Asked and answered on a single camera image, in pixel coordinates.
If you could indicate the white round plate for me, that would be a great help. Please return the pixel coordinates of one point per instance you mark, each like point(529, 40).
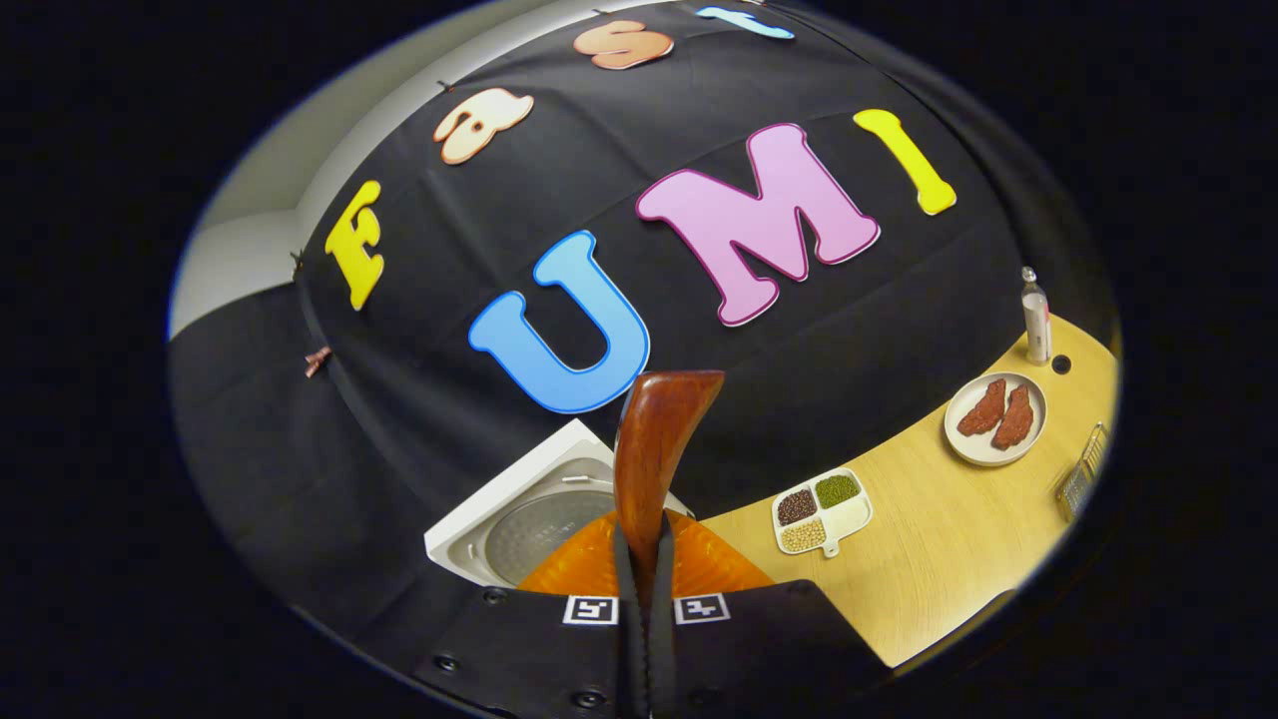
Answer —
point(988, 449)

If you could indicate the brown wooden spoon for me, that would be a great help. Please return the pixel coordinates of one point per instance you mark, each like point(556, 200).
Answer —
point(654, 449)

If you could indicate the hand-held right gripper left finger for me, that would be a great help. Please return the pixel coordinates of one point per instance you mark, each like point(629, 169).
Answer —
point(627, 649)

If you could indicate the clear bottle with pink label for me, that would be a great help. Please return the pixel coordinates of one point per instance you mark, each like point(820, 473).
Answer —
point(1036, 325)

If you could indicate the red-brown meat piece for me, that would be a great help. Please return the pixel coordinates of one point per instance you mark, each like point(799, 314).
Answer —
point(983, 409)
point(1014, 419)

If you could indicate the white divided grain dish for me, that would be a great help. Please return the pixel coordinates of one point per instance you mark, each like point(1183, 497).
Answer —
point(824, 514)

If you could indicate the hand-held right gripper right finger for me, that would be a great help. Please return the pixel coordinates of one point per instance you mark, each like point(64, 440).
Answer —
point(661, 659)

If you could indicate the black backdrop cloth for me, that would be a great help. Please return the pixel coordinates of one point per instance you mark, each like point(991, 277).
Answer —
point(449, 330)

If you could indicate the white rice cooker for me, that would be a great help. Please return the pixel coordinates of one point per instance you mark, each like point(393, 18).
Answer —
point(539, 529)

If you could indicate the pink clothespin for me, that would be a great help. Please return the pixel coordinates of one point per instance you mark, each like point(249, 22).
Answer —
point(318, 360)

